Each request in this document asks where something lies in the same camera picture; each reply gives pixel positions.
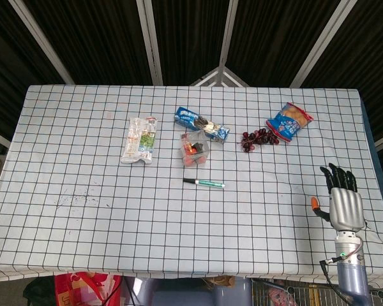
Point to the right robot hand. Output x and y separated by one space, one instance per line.
346 207

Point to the white green marker body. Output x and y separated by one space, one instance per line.
210 184

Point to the black marker cap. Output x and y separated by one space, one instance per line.
188 181

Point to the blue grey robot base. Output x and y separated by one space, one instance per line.
178 296

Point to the blue red snack bag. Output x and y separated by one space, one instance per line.
288 122

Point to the red grape bunch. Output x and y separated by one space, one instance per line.
255 138

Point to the brown paper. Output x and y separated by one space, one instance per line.
218 281

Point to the clear box with red sweets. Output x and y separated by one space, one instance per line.
194 150

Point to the white triangular partition foot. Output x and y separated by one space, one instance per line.
220 76

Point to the blue cookie box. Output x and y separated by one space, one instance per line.
186 117

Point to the white green snack packet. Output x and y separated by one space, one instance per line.
139 140

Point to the white checked tablecloth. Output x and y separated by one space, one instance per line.
115 216

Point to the red shopping bag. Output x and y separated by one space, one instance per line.
83 290

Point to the black bag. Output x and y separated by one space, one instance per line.
38 293

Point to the white metal partition post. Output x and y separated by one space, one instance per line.
41 41
227 35
322 44
150 41

